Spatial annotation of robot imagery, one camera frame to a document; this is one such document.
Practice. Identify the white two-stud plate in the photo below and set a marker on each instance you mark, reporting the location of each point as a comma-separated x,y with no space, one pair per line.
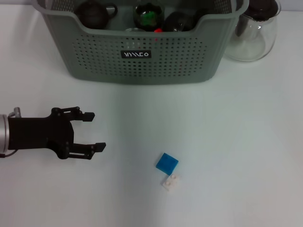
171,183

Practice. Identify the grey-green perforated storage bin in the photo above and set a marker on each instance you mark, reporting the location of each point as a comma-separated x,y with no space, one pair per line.
189,59

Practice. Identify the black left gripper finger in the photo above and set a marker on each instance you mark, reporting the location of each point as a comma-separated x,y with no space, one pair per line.
88,116
99,147

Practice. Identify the glass carafe with black lid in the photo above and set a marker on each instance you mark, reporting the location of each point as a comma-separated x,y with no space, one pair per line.
255,40

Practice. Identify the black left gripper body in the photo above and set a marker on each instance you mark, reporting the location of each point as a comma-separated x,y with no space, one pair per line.
38,133

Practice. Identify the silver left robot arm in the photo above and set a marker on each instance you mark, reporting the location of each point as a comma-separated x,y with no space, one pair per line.
3,134

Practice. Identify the black clay teapot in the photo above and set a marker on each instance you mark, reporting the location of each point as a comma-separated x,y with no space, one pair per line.
92,14

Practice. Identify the blue square toy plate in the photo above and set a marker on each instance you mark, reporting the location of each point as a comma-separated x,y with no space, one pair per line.
166,163

